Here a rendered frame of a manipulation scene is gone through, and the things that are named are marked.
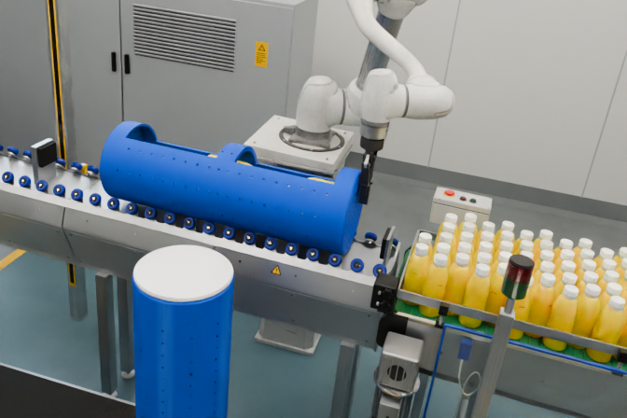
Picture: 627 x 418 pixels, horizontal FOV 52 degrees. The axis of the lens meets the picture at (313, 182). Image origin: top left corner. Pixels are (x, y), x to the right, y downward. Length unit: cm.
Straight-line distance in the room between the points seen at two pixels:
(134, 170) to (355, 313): 88
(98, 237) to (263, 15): 176
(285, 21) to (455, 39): 156
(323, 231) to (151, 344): 61
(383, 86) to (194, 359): 95
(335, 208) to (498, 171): 317
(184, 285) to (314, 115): 114
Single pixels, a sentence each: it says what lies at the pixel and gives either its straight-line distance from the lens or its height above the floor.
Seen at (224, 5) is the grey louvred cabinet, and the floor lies 139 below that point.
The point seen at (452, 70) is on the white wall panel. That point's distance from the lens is 482.
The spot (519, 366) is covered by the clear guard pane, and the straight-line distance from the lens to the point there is 198.
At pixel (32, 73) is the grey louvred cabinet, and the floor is 77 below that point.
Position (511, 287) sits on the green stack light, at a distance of 170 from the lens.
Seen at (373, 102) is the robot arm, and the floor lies 149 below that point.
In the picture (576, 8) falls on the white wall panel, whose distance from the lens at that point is 475.
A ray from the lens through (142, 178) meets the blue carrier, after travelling 221.
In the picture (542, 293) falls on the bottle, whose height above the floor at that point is 105.
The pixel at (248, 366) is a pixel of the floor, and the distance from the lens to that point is 310.
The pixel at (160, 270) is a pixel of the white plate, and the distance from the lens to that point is 186.
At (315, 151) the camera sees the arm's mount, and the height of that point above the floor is 105.
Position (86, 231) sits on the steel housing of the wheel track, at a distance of 245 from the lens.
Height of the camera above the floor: 206
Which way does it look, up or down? 25 degrees down
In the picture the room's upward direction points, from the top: 6 degrees clockwise
